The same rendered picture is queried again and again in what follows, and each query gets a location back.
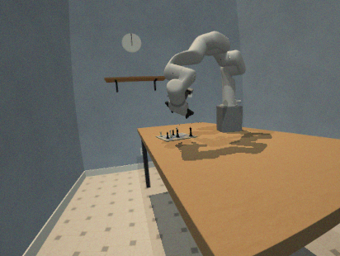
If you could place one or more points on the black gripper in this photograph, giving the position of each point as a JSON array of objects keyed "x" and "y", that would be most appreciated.
[{"x": 183, "y": 110}]

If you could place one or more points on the blue and cream chessboard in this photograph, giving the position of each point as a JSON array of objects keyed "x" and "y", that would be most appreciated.
[{"x": 182, "y": 135}]

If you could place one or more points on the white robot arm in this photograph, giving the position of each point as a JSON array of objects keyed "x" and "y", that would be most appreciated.
[{"x": 181, "y": 78}]

